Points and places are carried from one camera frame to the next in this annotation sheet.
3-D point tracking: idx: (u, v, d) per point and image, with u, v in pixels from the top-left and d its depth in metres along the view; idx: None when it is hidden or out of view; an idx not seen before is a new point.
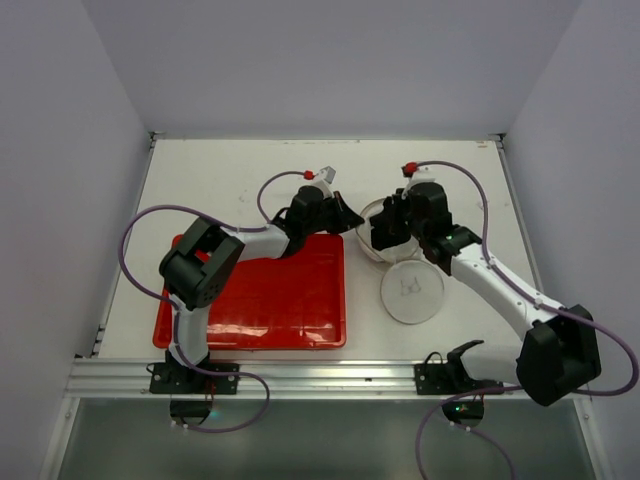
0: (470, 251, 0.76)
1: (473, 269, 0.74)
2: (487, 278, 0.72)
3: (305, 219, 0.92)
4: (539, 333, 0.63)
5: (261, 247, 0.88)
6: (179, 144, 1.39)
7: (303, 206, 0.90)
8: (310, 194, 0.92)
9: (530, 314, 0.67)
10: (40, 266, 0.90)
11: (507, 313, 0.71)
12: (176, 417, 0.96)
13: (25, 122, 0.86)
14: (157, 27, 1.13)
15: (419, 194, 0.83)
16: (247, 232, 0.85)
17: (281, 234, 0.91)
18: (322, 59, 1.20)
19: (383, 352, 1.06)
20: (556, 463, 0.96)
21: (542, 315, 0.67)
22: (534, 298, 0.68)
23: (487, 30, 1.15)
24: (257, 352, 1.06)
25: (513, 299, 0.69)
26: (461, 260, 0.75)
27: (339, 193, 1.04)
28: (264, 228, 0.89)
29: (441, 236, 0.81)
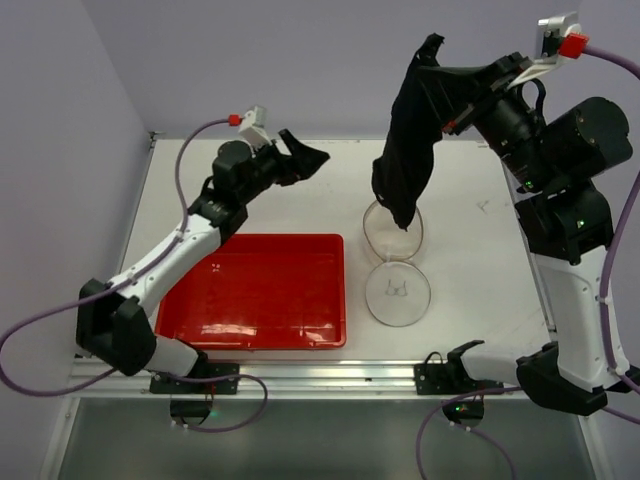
0: (588, 265, 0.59)
1: (578, 290, 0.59)
2: (585, 313, 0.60)
3: (236, 185, 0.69)
4: (594, 397, 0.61)
5: (193, 258, 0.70)
6: (179, 144, 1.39)
7: (225, 171, 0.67)
8: (228, 155, 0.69)
9: (599, 378, 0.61)
10: (40, 265, 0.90)
11: (571, 352, 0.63)
12: (176, 417, 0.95)
13: (26, 120, 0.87)
14: (157, 26, 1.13)
15: (591, 144, 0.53)
16: (150, 270, 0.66)
17: (207, 224, 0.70)
18: (321, 59, 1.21)
19: (385, 353, 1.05)
20: (557, 464, 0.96)
21: (607, 380, 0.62)
22: (614, 363, 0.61)
23: (486, 29, 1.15)
24: (257, 352, 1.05)
25: (593, 354, 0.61)
26: (574, 273, 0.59)
27: (287, 129, 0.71)
28: (177, 238, 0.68)
29: (571, 207, 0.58)
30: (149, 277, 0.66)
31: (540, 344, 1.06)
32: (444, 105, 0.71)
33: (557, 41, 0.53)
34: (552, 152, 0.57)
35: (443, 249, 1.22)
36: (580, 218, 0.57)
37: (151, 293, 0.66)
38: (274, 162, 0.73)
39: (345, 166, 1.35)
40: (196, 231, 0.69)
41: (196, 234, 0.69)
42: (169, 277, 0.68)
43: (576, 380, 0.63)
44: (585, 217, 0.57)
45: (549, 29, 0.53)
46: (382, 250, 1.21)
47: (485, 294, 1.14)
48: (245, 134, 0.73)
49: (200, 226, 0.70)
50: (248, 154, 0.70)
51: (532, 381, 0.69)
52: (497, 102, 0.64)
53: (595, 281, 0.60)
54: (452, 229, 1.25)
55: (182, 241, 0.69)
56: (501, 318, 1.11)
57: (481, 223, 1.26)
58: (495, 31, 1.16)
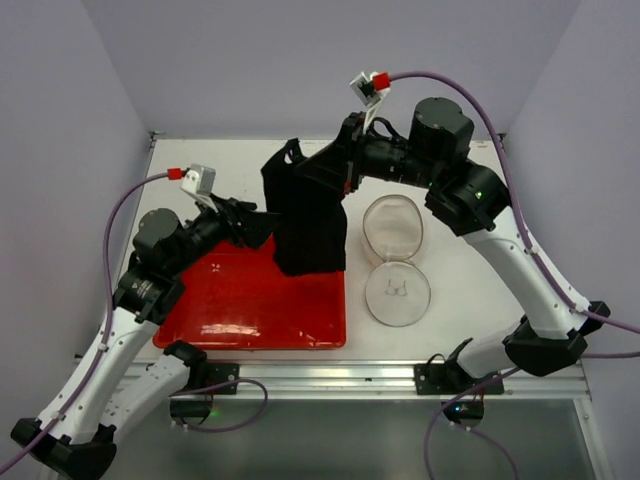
0: (504, 227, 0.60)
1: (507, 252, 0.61)
2: (526, 267, 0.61)
3: (162, 259, 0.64)
4: (574, 344, 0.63)
5: (127, 360, 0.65)
6: (179, 144, 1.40)
7: (149, 247, 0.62)
8: (151, 228, 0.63)
9: (566, 323, 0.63)
10: (41, 266, 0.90)
11: (533, 309, 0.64)
12: (176, 416, 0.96)
13: (24, 119, 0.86)
14: (155, 25, 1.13)
15: (436, 127, 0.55)
16: (78, 398, 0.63)
17: (132, 321, 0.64)
18: (320, 59, 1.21)
19: (386, 352, 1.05)
20: (556, 463, 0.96)
21: (575, 322, 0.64)
22: (572, 301, 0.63)
23: (485, 29, 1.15)
24: (257, 352, 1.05)
25: (551, 301, 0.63)
26: (496, 238, 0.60)
27: (237, 202, 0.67)
28: (102, 353, 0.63)
29: (462, 186, 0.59)
30: (77, 406, 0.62)
31: None
32: (328, 175, 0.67)
33: (369, 85, 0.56)
34: (418, 149, 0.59)
35: (443, 250, 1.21)
36: (476, 190, 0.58)
37: (84, 423, 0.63)
38: (216, 225, 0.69)
39: None
40: (121, 331, 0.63)
41: (120, 337, 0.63)
42: (103, 392, 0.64)
43: (550, 333, 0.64)
44: (480, 188, 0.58)
45: (355, 83, 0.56)
46: (381, 250, 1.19)
47: (485, 294, 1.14)
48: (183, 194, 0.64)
49: (124, 322, 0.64)
50: (175, 221, 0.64)
51: (524, 361, 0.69)
52: (366, 147, 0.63)
53: (516, 236, 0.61)
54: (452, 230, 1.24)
55: (108, 351, 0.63)
56: (501, 318, 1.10)
57: None
58: (495, 31, 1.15)
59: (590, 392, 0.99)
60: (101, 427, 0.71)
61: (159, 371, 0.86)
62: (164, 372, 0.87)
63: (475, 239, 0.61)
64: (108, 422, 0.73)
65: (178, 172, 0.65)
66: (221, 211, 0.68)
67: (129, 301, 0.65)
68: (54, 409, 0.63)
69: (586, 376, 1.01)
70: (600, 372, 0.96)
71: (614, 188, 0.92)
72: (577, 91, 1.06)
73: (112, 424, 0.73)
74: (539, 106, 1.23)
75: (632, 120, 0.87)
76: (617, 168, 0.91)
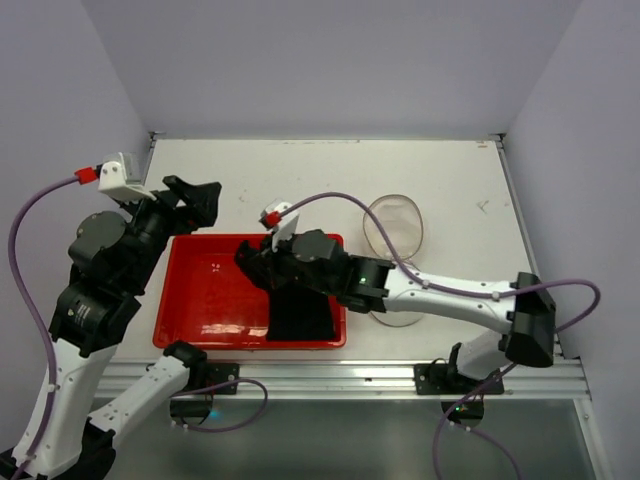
0: (396, 283, 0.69)
1: (410, 298, 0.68)
2: (431, 298, 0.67)
3: (108, 274, 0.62)
4: (520, 324, 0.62)
5: (85, 392, 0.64)
6: (179, 144, 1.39)
7: (88, 259, 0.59)
8: (91, 239, 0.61)
9: (500, 311, 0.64)
10: (39, 265, 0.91)
11: (475, 318, 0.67)
12: (176, 417, 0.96)
13: (21, 116, 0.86)
14: (153, 24, 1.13)
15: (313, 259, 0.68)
16: (44, 437, 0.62)
17: (76, 355, 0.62)
18: (320, 58, 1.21)
19: (386, 353, 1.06)
20: (557, 464, 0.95)
21: (509, 304, 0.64)
22: (490, 292, 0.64)
23: (484, 27, 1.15)
24: (257, 352, 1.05)
25: (471, 304, 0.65)
26: (394, 297, 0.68)
27: (177, 178, 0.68)
28: (53, 392, 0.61)
29: (356, 284, 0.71)
30: (45, 445, 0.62)
31: None
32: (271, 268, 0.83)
33: (264, 219, 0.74)
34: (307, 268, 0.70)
35: (444, 249, 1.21)
36: (362, 277, 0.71)
37: (59, 457, 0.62)
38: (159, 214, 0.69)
39: (343, 166, 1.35)
40: (69, 367, 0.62)
41: (71, 375, 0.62)
42: (69, 425, 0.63)
43: (500, 326, 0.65)
44: (365, 275, 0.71)
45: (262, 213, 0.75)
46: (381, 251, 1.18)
47: None
48: (111, 191, 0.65)
49: (70, 359, 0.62)
50: (121, 229, 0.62)
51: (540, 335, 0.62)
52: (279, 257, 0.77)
53: (411, 282, 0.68)
54: (453, 230, 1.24)
55: (60, 389, 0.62)
56: None
57: (481, 223, 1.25)
58: (495, 29, 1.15)
59: (590, 392, 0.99)
60: (98, 434, 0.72)
61: (159, 374, 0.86)
62: (164, 374, 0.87)
63: (391, 307, 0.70)
64: (106, 427, 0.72)
65: (89, 170, 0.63)
66: (161, 198, 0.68)
67: (69, 322, 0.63)
68: (24, 450, 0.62)
69: (586, 376, 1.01)
70: (601, 373, 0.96)
71: (613, 187, 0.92)
72: (576, 90, 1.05)
73: (110, 429, 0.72)
74: (539, 105, 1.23)
75: (631, 119, 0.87)
76: (616, 166, 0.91)
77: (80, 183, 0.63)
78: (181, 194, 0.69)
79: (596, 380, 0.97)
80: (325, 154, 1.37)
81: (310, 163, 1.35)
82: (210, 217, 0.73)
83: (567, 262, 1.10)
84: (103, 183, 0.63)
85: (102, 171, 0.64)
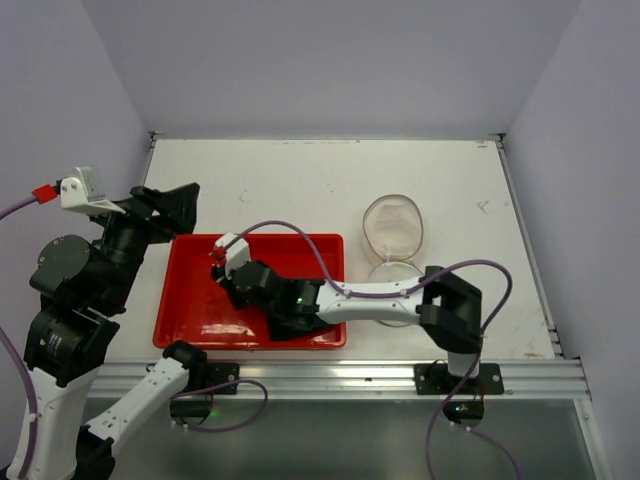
0: (326, 298, 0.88)
1: (337, 308, 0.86)
2: (355, 304, 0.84)
3: (77, 301, 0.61)
4: (431, 314, 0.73)
5: (67, 417, 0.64)
6: (179, 144, 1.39)
7: (51, 292, 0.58)
8: (51, 269, 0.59)
9: (409, 305, 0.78)
10: (38, 266, 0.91)
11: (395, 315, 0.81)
12: (176, 416, 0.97)
13: (20, 116, 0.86)
14: (152, 24, 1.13)
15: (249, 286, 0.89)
16: (34, 460, 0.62)
17: (52, 383, 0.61)
18: (320, 59, 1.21)
19: (386, 353, 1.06)
20: (557, 465, 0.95)
21: (416, 298, 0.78)
22: (400, 291, 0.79)
23: (483, 28, 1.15)
24: (257, 352, 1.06)
25: (387, 304, 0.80)
26: (325, 309, 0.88)
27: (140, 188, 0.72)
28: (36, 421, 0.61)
29: (294, 304, 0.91)
30: (35, 468, 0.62)
31: (540, 344, 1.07)
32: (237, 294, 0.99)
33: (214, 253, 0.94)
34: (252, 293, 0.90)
35: (444, 249, 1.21)
36: (299, 297, 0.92)
37: (52, 477, 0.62)
38: (131, 228, 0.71)
39: (343, 166, 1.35)
40: (48, 396, 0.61)
41: (50, 403, 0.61)
42: (57, 449, 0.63)
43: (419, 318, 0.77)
44: (301, 294, 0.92)
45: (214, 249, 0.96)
46: (381, 251, 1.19)
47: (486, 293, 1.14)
48: (74, 208, 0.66)
49: (48, 387, 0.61)
50: (83, 256, 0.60)
51: (453, 324, 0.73)
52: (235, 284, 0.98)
53: (337, 295, 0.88)
54: (453, 230, 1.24)
55: (41, 417, 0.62)
56: (501, 318, 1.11)
57: (481, 223, 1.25)
58: (495, 30, 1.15)
59: (590, 392, 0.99)
60: (98, 441, 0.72)
61: (157, 377, 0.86)
62: (163, 377, 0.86)
63: (326, 317, 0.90)
64: (105, 435, 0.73)
65: (47, 188, 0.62)
66: (131, 211, 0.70)
67: (43, 351, 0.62)
68: (16, 473, 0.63)
69: (586, 376, 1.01)
70: (601, 373, 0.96)
71: (613, 189, 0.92)
72: (576, 91, 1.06)
73: (109, 437, 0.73)
74: (539, 105, 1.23)
75: (630, 120, 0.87)
76: (616, 168, 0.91)
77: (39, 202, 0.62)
78: (154, 205, 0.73)
79: (596, 380, 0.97)
80: (325, 154, 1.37)
81: (310, 163, 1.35)
82: (189, 224, 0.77)
83: (567, 263, 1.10)
84: (64, 200, 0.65)
85: (63, 188, 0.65)
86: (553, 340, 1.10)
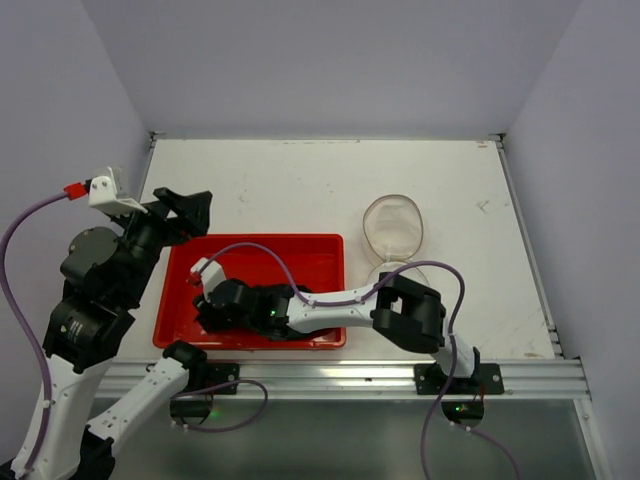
0: (293, 309, 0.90)
1: (305, 318, 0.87)
2: (318, 314, 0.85)
3: (100, 289, 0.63)
4: (384, 319, 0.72)
5: (80, 406, 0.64)
6: (179, 144, 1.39)
7: (81, 275, 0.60)
8: (82, 255, 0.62)
9: (365, 311, 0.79)
10: (39, 265, 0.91)
11: (355, 322, 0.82)
12: (176, 416, 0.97)
13: (20, 117, 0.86)
14: (152, 24, 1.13)
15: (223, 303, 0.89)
16: (42, 450, 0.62)
17: (69, 371, 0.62)
18: (321, 59, 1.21)
19: (386, 353, 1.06)
20: (557, 464, 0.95)
21: (370, 303, 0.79)
22: (355, 298, 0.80)
23: (483, 28, 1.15)
24: (257, 352, 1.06)
25: (345, 311, 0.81)
26: (292, 321, 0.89)
27: (167, 190, 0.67)
28: (48, 408, 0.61)
29: (268, 317, 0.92)
30: (42, 458, 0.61)
31: (540, 344, 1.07)
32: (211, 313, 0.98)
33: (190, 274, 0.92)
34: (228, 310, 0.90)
35: (444, 249, 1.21)
36: (272, 310, 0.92)
37: (58, 470, 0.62)
38: (151, 227, 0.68)
39: (343, 166, 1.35)
40: (64, 383, 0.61)
41: (65, 391, 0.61)
42: (67, 438, 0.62)
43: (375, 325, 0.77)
44: (274, 307, 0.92)
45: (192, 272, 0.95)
46: (381, 251, 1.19)
47: (486, 293, 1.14)
48: (101, 207, 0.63)
49: (64, 374, 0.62)
50: (112, 244, 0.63)
51: (404, 325, 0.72)
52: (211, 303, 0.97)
53: (304, 305, 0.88)
54: (453, 230, 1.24)
55: (54, 405, 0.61)
56: (502, 317, 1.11)
57: (481, 223, 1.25)
58: (495, 30, 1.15)
59: (590, 392, 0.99)
60: (98, 441, 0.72)
61: (158, 377, 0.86)
62: (163, 377, 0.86)
63: (298, 328, 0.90)
64: (105, 434, 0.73)
65: (77, 185, 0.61)
66: (152, 210, 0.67)
67: (62, 338, 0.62)
68: (22, 464, 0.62)
69: (586, 376, 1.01)
70: (601, 374, 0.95)
71: (612, 189, 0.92)
72: (576, 90, 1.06)
73: (109, 437, 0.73)
74: (539, 105, 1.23)
75: (630, 120, 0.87)
76: (615, 167, 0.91)
77: (69, 199, 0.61)
78: (173, 206, 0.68)
79: (596, 380, 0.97)
80: (325, 154, 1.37)
81: (310, 163, 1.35)
82: (204, 226, 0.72)
83: (566, 263, 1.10)
84: (92, 198, 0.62)
85: (92, 185, 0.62)
86: (553, 340, 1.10)
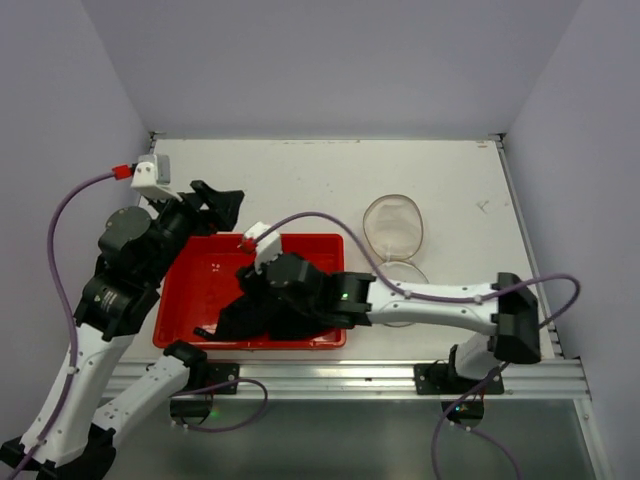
0: (376, 296, 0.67)
1: (395, 310, 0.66)
2: (413, 308, 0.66)
3: (133, 264, 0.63)
4: (507, 327, 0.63)
5: (101, 378, 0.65)
6: (179, 144, 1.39)
7: (116, 248, 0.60)
8: (119, 229, 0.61)
9: (483, 313, 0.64)
10: (40, 264, 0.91)
11: (465, 324, 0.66)
12: (176, 416, 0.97)
13: (20, 117, 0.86)
14: (152, 24, 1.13)
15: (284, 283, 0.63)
16: (57, 422, 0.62)
17: (98, 339, 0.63)
18: (320, 59, 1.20)
19: (387, 353, 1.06)
20: (557, 464, 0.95)
21: (491, 306, 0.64)
22: (472, 296, 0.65)
23: (484, 28, 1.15)
24: (257, 352, 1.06)
25: (457, 310, 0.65)
26: (376, 311, 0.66)
27: (203, 183, 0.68)
28: (72, 376, 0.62)
29: (337, 301, 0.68)
30: (56, 430, 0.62)
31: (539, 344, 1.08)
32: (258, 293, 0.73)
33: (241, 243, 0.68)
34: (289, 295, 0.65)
35: (444, 249, 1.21)
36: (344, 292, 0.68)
37: (69, 444, 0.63)
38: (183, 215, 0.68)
39: (344, 165, 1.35)
40: (90, 351, 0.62)
41: (90, 360, 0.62)
42: (83, 411, 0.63)
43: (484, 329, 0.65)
44: (346, 290, 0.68)
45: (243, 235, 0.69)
46: (381, 251, 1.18)
47: None
48: (142, 189, 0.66)
49: (92, 342, 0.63)
50: (146, 221, 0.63)
51: (527, 335, 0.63)
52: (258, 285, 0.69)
53: (390, 294, 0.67)
54: (453, 230, 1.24)
55: (78, 374, 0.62)
56: None
57: (481, 223, 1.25)
58: (496, 30, 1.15)
59: (590, 392, 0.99)
60: (100, 432, 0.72)
61: (159, 373, 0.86)
62: (164, 374, 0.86)
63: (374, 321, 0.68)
64: (107, 426, 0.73)
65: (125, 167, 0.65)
66: (186, 200, 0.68)
67: (95, 308, 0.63)
68: (34, 435, 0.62)
69: (586, 376, 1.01)
70: (601, 374, 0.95)
71: (613, 189, 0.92)
72: (577, 90, 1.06)
73: (111, 427, 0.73)
74: (539, 105, 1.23)
75: (631, 120, 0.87)
76: (616, 167, 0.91)
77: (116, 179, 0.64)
78: (206, 199, 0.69)
79: (596, 381, 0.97)
80: (325, 154, 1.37)
81: (310, 163, 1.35)
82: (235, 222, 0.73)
83: (567, 263, 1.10)
84: (136, 180, 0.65)
85: (136, 169, 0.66)
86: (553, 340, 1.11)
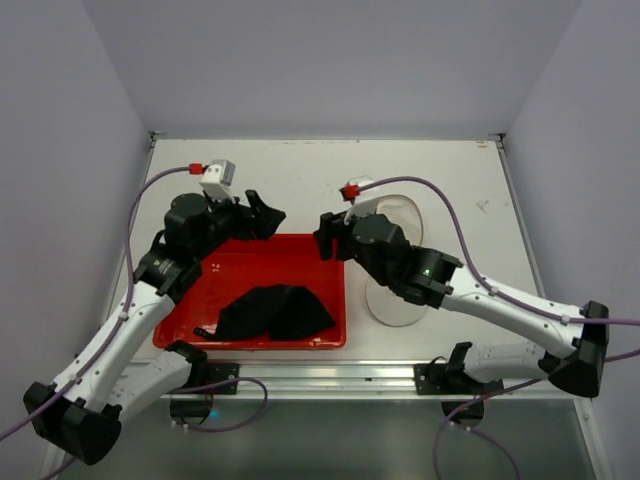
0: (460, 284, 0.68)
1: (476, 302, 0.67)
2: (496, 307, 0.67)
3: (189, 239, 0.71)
4: (586, 355, 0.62)
5: (143, 332, 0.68)
6: (179, 144, 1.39)
7: (180, 223, 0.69)
8: (184, 209, 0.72)
9: (566, 334, 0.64)
10: (40, 265, 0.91)
11: (540, 340, 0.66)
12: (176, 416, 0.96)
13: (20, 118, 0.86)
14: (152, 25, 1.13)
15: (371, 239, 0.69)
16: (96, 362, 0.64)
17: (152, 293, 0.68)
18: (320, 59, 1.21)
19: (383, 352, 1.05)
20: (557, 464, 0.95)
21: (574, 330, 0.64)
22: (559, 314, 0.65)
23: (484, 28, 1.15)
24: (257, 352, 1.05)
25: (539, 323, 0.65)
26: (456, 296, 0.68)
27: (257, 193, 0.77)
28: (122, 321, 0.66)
29: (416, 274, 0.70)
30: (94, 370, 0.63)
31: None
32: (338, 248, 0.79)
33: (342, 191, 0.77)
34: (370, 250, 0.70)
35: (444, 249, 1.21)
36: (426, 268, 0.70)
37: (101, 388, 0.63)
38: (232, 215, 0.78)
39: (344, 165, 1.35)
40: (142, 302, 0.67)
41: (141, 310, 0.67)
42: (123, 357, 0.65)
43: (559, 349, 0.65)
44: (428, 267, 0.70)
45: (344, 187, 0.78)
46: None
47: None
48: (208, 187, 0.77)
49: (145, 295, 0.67)
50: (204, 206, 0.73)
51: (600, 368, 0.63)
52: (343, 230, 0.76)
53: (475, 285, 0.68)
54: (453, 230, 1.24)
55: (127, 320, 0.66)
56: None
57: (481, 223, 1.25)
58: (496, 30, 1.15)
59: None
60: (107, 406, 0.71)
61: (162, 364, 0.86)
62: (167, 366, 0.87)
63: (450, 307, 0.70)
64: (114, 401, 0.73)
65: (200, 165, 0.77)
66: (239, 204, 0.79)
67: (152, 272, 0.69)
68: (70, 374, 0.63)
69: None
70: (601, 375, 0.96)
71: (613, 190, 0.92)
72: (577, 90, 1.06)
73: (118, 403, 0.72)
74: (539, 106, 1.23)
75: (630, 121, 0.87)
76: (616, 168, 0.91)
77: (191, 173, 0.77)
78: (254, 208, 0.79)
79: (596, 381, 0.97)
80: (325, 154, 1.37)
81: (310, 163, 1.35)
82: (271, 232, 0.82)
83: (567, 264, 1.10)
84: (205, 178, 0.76)
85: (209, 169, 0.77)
86: None
